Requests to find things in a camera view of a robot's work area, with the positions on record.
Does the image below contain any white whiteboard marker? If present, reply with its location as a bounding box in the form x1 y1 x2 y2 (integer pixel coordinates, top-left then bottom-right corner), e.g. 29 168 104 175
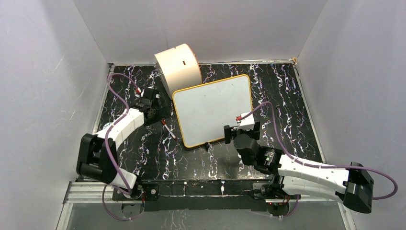
161 119 177 140

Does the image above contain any yellow framed whiteboard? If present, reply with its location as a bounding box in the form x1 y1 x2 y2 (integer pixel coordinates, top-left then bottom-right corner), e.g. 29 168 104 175
172 74 252 148

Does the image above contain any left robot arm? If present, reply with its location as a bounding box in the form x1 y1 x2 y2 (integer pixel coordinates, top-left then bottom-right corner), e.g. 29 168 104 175
76 88 169 199

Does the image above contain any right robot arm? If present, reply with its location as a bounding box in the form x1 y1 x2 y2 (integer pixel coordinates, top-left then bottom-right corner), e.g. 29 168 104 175
224 122 374 214

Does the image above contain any beige cylindrical container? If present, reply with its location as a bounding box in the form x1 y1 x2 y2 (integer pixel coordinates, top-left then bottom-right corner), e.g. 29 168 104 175
154 44 203 99

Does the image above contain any blue white tape roll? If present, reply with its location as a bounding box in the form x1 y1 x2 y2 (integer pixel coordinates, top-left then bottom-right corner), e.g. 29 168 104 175
102 122 113 130

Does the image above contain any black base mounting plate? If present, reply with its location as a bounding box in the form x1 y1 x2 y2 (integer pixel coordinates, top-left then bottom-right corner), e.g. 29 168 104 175
112 179 300 213

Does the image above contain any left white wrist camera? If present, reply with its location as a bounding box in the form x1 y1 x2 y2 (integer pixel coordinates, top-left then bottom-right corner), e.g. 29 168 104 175
141 88 160 103

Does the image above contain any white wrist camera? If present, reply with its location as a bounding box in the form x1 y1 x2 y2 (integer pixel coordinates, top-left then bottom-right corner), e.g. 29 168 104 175
237 112 255 131
141 88 160 103

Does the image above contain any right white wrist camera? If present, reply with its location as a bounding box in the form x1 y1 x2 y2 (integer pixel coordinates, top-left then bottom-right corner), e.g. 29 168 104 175
237 112 255 131

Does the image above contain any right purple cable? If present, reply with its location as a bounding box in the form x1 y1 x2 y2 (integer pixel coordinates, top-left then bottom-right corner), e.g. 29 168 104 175
236 101 398 219

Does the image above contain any purple cable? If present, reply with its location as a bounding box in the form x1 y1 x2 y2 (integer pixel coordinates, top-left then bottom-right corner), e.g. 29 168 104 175
236 101 398 219
101 73 144 221

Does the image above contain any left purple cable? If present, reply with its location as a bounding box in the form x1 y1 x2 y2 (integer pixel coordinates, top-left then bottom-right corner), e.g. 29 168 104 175
101 73 144 221

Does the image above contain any aluminium frame rail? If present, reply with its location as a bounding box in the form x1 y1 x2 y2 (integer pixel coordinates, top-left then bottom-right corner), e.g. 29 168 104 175
63 179 349 205

